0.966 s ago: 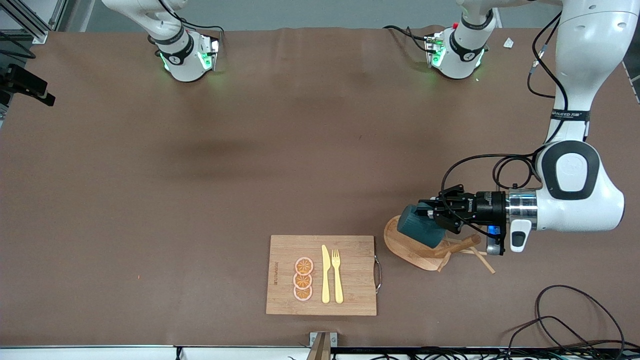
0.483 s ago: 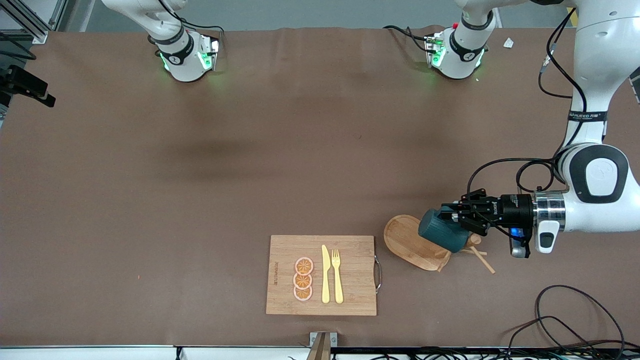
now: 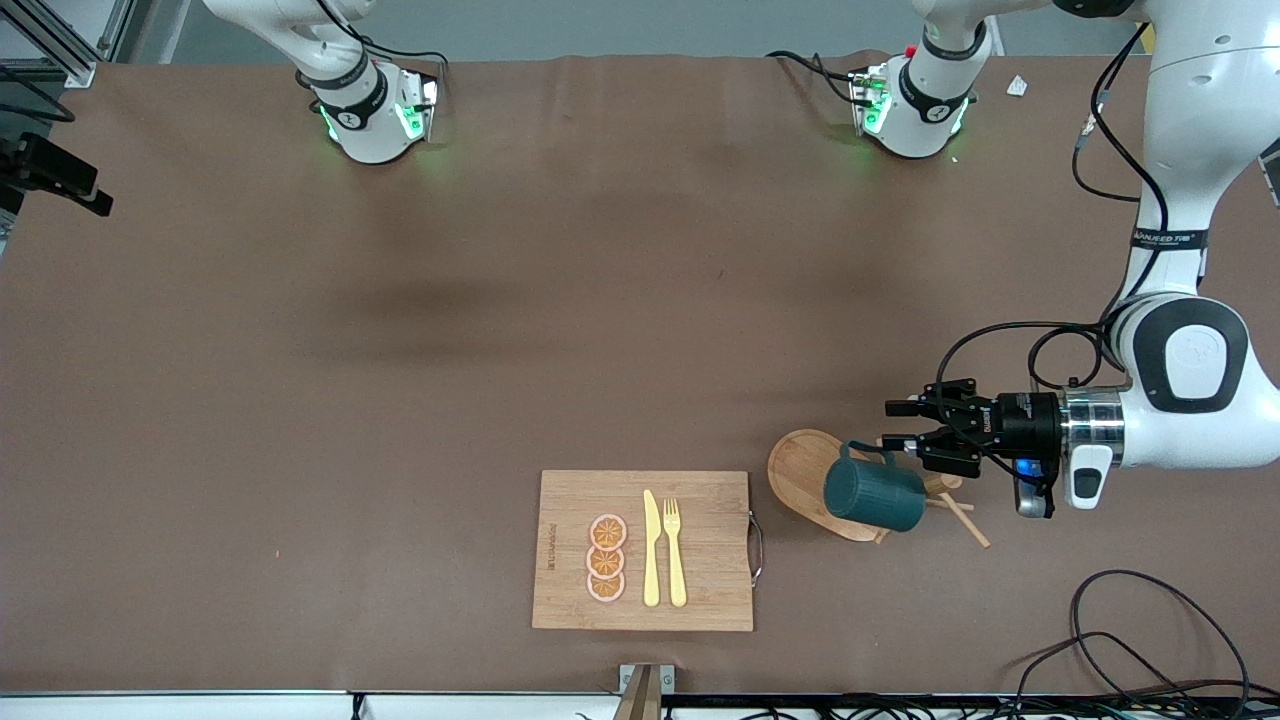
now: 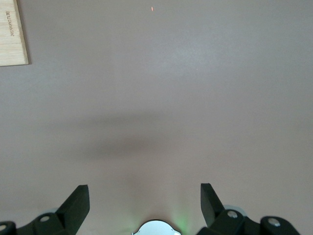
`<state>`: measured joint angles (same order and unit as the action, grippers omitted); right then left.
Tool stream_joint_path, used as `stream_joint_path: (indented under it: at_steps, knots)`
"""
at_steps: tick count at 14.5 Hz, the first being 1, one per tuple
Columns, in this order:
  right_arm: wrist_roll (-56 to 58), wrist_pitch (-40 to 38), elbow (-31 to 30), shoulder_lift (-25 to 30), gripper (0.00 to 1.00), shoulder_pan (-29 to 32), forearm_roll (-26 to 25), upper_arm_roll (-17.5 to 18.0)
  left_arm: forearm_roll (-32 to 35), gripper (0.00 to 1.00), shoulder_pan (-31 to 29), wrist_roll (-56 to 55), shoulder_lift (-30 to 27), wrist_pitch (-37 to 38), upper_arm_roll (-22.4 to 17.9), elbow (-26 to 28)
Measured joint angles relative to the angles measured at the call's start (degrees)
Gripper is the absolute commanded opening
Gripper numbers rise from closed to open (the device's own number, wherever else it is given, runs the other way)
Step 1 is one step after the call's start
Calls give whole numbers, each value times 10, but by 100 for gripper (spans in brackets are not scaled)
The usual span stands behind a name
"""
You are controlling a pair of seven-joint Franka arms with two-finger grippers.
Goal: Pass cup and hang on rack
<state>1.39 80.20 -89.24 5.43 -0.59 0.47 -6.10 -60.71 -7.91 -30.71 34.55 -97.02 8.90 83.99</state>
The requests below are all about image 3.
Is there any dark green cup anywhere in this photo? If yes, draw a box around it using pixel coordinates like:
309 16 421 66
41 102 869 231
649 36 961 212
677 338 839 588
823 440 928 533

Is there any brown table cover sheet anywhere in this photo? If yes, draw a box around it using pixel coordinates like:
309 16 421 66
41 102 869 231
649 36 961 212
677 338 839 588
0 55 1280 696

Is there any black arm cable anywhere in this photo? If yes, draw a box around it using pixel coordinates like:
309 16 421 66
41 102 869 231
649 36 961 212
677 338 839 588
0 65 81 123
935 25 1171 401

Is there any aluminium frame post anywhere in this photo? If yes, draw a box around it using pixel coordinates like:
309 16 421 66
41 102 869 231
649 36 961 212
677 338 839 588
0 0 136 89

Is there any wooden cutting board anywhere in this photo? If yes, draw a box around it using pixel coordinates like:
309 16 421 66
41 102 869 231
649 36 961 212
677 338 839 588
531 469 766 633

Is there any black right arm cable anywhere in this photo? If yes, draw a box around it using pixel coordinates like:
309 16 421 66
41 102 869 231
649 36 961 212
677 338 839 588
0 65 81 123

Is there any yellow plastic knife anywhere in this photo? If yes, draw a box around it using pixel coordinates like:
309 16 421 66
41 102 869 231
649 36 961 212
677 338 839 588
642 489 663 608

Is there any yellow plastic fork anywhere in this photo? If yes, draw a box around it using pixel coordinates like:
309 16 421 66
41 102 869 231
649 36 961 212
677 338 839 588
662 497 689 609

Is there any black looped floor cable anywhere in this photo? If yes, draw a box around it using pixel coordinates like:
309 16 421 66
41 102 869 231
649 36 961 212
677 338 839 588
1070 570 1251 701
1015 632 1211 720

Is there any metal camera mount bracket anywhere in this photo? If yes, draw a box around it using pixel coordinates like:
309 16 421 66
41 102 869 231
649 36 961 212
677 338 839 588
612 663 676 720

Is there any black base power cable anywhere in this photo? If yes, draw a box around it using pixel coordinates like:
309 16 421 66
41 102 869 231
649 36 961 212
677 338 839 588
320 0 451 96
765 50 866 106

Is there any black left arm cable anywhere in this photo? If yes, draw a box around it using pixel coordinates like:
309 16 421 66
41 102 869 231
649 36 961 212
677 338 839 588
935 25 1171 401

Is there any wooden cup rack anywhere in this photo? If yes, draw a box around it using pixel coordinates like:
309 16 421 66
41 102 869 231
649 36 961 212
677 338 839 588
767 428 992 549

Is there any white table edge rail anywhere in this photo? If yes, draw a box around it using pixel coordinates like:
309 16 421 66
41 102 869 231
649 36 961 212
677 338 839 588
0 690 621 720

